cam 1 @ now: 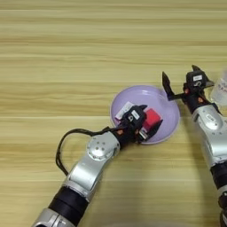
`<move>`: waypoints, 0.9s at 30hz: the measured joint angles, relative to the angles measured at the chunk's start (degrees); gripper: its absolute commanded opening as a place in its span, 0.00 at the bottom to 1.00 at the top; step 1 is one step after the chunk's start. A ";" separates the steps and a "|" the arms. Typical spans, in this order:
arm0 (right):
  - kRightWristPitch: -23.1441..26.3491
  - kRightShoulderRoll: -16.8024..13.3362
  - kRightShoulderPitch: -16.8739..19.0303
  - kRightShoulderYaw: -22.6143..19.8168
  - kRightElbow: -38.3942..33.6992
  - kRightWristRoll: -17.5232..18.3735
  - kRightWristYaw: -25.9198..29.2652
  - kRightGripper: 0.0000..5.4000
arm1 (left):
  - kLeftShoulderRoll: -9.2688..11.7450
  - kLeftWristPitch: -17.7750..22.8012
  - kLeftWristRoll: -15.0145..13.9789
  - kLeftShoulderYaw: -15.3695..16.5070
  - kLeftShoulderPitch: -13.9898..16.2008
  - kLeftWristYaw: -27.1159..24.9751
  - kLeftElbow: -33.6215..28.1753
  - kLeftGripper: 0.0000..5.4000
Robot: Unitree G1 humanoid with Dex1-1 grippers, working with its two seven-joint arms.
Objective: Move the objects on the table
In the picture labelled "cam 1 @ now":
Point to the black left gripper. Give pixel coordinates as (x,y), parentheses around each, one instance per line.
(131,131)

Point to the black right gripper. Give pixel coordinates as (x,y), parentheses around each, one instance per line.
(193,99)

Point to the red cube block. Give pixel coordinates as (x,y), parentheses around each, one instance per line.
(152,118)

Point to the clear bottle with red cap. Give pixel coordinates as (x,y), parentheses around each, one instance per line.
(220,88)

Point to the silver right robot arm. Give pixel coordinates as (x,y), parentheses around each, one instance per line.
(212,133)

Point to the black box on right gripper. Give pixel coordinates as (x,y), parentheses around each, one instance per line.
(195,78)

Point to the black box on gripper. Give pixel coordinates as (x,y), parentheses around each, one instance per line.
(195,78)
(135,115)

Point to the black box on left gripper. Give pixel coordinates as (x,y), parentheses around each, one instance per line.
(135,115)

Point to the lilac round plate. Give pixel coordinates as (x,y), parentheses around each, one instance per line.
(165,118)

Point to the white and pink eraser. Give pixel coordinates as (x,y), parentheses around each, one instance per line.
(123,110)

